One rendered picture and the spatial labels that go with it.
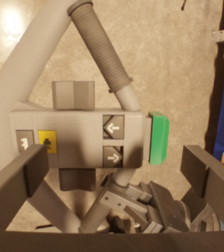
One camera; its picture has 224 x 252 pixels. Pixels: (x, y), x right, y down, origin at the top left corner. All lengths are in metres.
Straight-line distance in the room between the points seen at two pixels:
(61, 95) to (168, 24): 1.39
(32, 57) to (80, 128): 0.12
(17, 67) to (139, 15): 1.23
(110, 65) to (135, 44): 1.14
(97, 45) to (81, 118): 0.10
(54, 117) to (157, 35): 1.32
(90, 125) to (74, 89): 0.06
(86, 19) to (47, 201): 0.30
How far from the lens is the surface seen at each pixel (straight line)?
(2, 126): 0.32
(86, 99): 0.26
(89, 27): 0.27
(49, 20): 0.28
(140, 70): 1.40
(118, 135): 0.26
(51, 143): 0.28
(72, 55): 1.22
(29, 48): 0.29
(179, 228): 0.33
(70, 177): 0.30
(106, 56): 0.26
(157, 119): 0.27
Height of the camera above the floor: 1.19
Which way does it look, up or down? 63 degrees down
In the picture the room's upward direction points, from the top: 122 degrees clockwise
